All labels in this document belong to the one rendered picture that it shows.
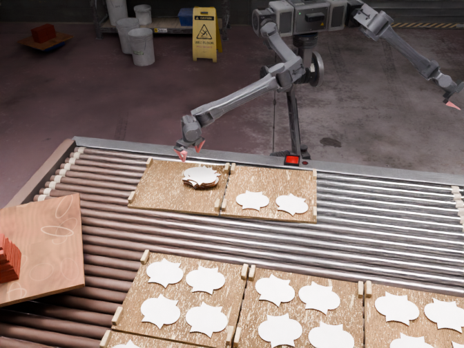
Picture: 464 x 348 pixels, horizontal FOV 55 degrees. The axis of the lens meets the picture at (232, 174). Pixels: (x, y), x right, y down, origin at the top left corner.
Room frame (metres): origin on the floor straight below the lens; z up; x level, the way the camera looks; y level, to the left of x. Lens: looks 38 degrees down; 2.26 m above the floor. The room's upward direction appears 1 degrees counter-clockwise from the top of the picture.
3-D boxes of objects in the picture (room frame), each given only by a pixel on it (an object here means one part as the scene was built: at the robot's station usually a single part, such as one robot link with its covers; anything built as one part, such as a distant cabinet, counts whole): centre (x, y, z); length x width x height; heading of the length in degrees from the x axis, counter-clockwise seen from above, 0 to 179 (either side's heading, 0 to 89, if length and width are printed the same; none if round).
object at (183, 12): (6.09, 0.46, 0.22); 0.40 x 0.31 x 0.16; 84
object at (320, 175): (1.77, -0.12, 0.90); 1.95 x 0.05 x 0.05; 78
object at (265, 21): (2.23, -0.21, 1.45); 0.09 x 0.08 x 0.12; 104
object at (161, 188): (1.63, 0.24, 0.93); 0.41 x 0.35 x 0.02; 81
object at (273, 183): (1.56, -0.18, 0.93); 0.41 x 0.35 x 0.02; 81
